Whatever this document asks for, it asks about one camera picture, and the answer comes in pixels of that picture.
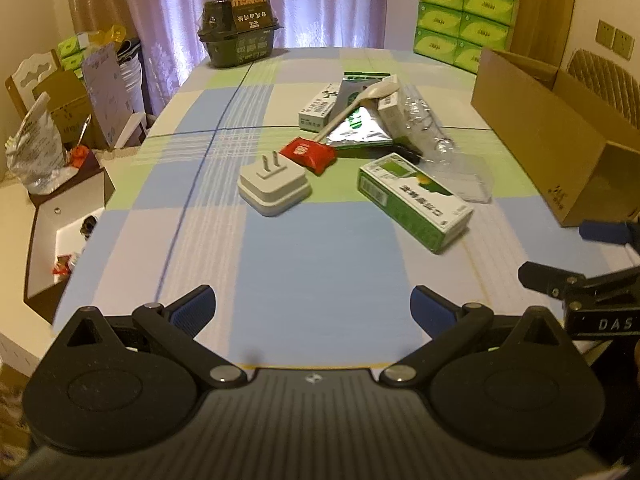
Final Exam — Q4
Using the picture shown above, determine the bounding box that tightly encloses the dark green noodle bowl box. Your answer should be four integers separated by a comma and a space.
198, 0, 280, 68

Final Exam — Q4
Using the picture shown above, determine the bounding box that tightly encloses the wire rack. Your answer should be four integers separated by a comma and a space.
399, 84, 456, 164

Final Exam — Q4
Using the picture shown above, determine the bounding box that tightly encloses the silver foil pouch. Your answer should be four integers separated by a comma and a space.
320, 75, 399, 150

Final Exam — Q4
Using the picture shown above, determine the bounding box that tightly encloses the checked tablecloth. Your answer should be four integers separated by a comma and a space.
54, 48, 638, 368

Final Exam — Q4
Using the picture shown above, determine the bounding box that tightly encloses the long white medicine box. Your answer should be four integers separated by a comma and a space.
298, 84, 340, 133

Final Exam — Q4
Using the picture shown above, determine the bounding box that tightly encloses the clear plastic tray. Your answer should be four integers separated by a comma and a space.
426, 153, 494, 204

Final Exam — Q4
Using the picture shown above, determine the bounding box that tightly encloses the purple curtain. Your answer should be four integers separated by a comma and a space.
68, 0, 387, 114

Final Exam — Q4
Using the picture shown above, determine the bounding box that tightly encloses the white green tablet box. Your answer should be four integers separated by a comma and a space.
378, 91, 410, 141

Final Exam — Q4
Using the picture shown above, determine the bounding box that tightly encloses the red snack packet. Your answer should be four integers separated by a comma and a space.
280, 136, 337, 176

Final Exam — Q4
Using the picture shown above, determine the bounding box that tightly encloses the white plastic spoon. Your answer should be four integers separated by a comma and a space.
312, 79, 400, 143

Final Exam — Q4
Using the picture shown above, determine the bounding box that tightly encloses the white power plug adapter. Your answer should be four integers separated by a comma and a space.
238, 151, 311, 217

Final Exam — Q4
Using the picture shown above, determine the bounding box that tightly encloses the green tissue pack stack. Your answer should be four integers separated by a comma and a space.
413, 0, 520, 74

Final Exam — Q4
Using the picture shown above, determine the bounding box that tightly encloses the green white spray medicine box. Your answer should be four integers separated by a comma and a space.
357, 153, 473, 254

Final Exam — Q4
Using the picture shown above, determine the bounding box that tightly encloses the brown white open box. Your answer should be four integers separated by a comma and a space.
23, 153, 115, 323

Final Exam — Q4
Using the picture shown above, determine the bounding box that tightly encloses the white chair back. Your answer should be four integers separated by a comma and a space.
6, 49, 61, 118

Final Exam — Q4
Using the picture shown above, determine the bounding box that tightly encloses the brown padded chair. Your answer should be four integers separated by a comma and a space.
567, 49, 640, 128

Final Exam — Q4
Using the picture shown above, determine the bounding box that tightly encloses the crumpled silver plastic bag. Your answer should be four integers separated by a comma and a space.
6, 92, 78, 195

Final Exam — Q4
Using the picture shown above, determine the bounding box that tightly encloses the large cardboard box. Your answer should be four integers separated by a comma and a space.
471, 49, 639, 226

